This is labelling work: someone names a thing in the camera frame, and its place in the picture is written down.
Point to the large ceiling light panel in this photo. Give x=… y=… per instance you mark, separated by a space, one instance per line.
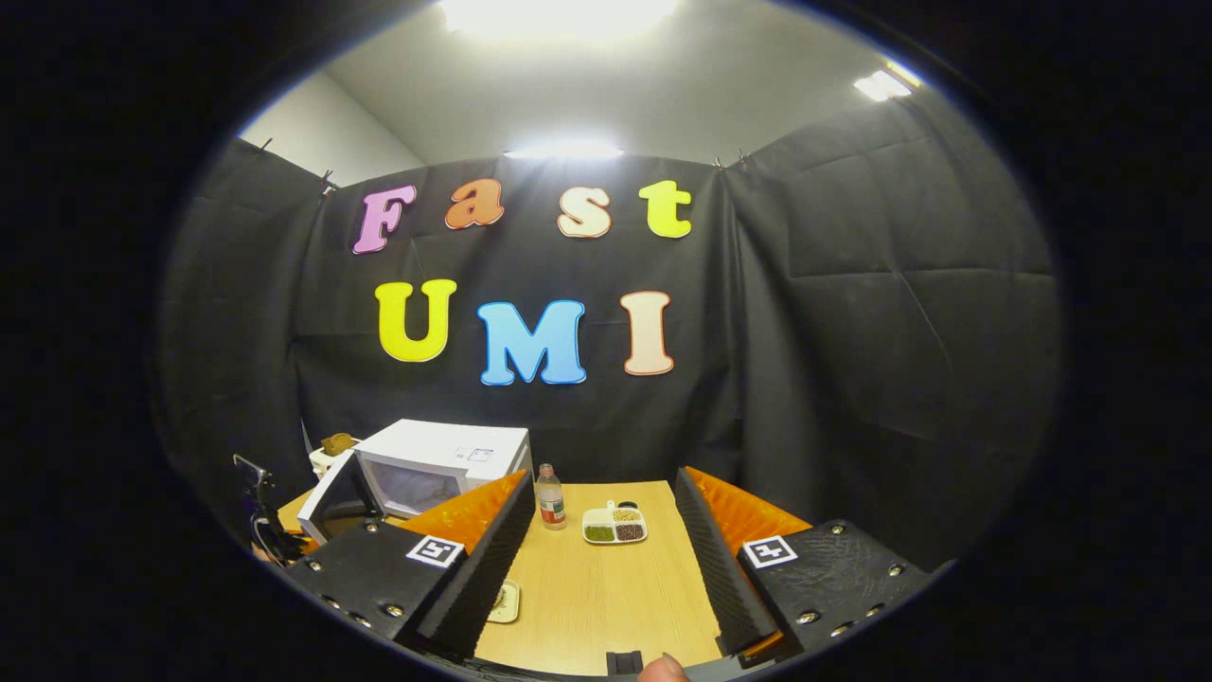
x=559 y=14

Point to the clear plastic bottle red label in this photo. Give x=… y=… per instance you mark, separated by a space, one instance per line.
x=551 y=502

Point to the white divided plate with beans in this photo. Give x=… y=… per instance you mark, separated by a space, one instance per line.
x=614 y=526

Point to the cream rectangular tray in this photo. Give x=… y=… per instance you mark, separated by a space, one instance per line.
x=505 y=602

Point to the brown bread slice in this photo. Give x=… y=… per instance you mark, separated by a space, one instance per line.
x=338 y=443

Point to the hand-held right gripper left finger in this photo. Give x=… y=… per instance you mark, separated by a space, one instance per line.
x=488 y=568

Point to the white microwave oven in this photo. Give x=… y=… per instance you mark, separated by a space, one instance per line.
x=445 y=445

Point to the black backdrop cloth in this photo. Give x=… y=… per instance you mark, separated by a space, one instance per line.
x=852 y=332

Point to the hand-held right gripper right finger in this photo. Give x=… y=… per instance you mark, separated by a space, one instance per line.
x=715 y=568

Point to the white toaster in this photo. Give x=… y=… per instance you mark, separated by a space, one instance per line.
x=324 y=464

